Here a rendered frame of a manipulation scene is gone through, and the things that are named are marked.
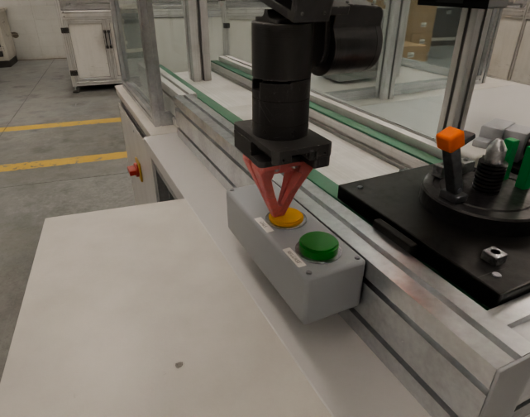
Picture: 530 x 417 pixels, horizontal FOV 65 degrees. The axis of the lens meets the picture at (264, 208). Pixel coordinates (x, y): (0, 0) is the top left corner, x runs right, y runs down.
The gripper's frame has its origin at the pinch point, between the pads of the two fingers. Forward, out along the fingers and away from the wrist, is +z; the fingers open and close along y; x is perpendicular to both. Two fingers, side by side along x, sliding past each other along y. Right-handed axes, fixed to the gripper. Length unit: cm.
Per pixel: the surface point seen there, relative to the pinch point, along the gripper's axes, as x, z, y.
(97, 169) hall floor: 9, 99, 267
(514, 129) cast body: -37.8, -4.3, -0.1
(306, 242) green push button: 0.3, 0.2, -6.9
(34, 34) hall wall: 45, 62, 811
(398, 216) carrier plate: -11.8, 0.4, -6.5
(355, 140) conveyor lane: -31.8, 5.5, 27.8
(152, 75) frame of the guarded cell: -2, -1, 73
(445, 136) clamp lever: -13.7, -9.4, -8.8
